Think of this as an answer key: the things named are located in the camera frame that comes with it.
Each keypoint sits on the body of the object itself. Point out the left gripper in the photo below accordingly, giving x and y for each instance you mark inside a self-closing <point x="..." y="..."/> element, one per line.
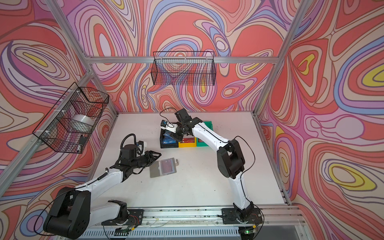
<point x="148" y="154"/>

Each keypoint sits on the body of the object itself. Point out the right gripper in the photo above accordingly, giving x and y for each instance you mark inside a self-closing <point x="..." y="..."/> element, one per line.
<point x="179" y="138"/>

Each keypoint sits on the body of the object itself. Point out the grey card holder wallet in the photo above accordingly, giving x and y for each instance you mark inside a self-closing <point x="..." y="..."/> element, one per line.
<point x="155" y="169"/>

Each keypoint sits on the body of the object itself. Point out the blue credit card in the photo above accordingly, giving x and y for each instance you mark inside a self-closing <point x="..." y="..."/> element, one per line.
<point x="167" y="139"/>

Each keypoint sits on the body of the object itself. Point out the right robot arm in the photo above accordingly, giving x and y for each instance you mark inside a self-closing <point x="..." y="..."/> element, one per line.
<point x="230" y="158"/>

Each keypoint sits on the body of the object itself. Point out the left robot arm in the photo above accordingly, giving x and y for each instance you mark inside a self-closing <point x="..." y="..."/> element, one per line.
<point x="72" y="212"/>

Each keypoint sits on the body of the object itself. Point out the black plastic bin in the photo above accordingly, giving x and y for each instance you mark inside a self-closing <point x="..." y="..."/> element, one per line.
<point x="164" y="146"/>

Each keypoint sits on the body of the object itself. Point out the green plastic bin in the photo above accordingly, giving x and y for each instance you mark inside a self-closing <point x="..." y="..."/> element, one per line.
<point x="202" y="132"/>

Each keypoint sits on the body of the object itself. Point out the yellow plastic bin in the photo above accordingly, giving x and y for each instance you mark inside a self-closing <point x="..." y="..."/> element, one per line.
<point x="188" y="145"/>

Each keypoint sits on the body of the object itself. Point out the white tape roll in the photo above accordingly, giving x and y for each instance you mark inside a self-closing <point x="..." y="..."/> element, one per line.
<point x="83" y="119"/>

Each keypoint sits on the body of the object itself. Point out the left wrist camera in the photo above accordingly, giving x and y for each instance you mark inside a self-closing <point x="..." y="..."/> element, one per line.
<point x="142" y="146"/>

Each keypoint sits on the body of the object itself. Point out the back wire basket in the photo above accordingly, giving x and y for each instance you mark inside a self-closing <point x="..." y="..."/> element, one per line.
<point x="184" y="68"/>

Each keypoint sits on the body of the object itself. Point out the wire basket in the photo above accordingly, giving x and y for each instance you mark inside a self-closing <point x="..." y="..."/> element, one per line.
<point x="63" y="134"/>
<point x="184" y="68"/>

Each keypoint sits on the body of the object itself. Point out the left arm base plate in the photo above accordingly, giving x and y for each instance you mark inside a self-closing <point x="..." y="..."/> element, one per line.
<point x="133" y="218"/>

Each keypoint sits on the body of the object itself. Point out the left wire basket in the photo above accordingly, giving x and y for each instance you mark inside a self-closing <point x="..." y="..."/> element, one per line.
<point x="63" y="134"/>

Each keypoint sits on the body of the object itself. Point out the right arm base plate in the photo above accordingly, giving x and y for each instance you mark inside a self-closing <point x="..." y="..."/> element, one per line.
<point x="232" y="216"/>

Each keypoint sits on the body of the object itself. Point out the aluminium front rail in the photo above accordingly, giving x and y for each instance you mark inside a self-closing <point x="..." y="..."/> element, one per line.
<point x="207" y="216"/>

